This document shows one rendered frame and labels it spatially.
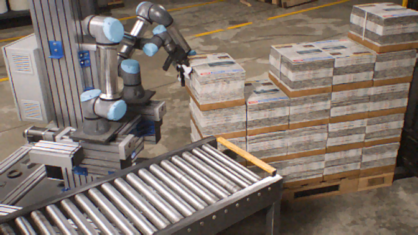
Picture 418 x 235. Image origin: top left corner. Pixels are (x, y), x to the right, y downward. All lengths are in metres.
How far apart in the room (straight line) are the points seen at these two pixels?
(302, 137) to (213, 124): 0.65
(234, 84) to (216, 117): 0.24
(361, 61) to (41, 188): 2.28
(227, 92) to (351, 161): 1.13
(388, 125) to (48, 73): 2.27
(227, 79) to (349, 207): 1.33
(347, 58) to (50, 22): 1.78
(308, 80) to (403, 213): 1.17
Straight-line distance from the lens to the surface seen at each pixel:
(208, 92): 2.73
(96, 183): 2.25
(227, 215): 2.06
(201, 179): 2.20
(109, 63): 2.41
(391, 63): 3.24
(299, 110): 3.04
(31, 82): 2.90
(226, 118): 2.85
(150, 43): 2.68
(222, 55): 3.01
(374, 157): 3.53
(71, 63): 2.75
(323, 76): 3.01
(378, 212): 3.45
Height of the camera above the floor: 2.02
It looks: 27 degrees down
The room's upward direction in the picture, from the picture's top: 1 degrees counter-clockwise
